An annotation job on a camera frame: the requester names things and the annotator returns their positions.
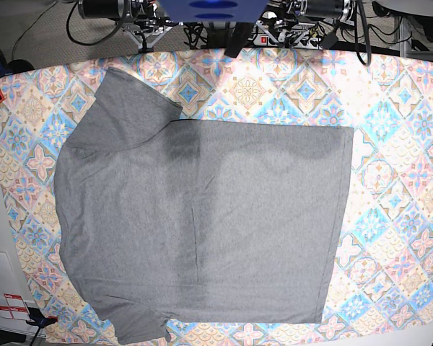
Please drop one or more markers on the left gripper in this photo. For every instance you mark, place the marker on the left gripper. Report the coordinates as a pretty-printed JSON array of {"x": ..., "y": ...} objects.
[{"x": 277, "y": 33}]

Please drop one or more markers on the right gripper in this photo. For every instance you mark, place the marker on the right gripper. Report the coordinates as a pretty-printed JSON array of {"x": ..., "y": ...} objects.
[{"x": 146, "y": 33}]

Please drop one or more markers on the grey T-shirt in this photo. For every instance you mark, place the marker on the grey T-shirt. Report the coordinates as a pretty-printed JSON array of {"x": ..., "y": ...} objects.
[{"x": 197, "y": 220}]

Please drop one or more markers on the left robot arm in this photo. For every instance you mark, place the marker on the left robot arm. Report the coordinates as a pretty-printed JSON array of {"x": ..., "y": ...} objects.
[{"x": 329, "y": 15}]

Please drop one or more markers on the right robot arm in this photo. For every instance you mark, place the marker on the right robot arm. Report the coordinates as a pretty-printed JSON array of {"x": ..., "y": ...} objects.
[{"x": 120, "y": 12}]

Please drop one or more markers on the white power strip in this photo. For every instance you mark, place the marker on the white power strip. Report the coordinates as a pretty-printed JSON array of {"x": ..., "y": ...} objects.
[{"x": 289, "y": 40}]

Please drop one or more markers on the patterned tile tablecloth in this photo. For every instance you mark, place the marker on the patterned tile tablecloth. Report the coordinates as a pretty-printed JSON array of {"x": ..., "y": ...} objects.
[{"x": 383, "y": 274}]

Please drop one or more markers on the white box with red labels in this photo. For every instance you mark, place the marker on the white box with red labels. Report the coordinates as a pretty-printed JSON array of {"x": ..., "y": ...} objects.
[{"x": 14, "y": 309}]

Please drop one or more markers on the blue clamp bottom left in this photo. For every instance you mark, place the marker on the blue clamp bottom left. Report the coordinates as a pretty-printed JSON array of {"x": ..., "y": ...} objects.
[{"x": 40, "y": 321}]

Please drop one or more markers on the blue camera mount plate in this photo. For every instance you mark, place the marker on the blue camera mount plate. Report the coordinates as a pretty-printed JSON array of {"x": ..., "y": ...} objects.
[{"x": 214, "y": 10}]

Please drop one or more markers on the black centre post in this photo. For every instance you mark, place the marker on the black centre post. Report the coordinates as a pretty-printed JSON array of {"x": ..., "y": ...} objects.
[{"x": 239, "y": 37}]

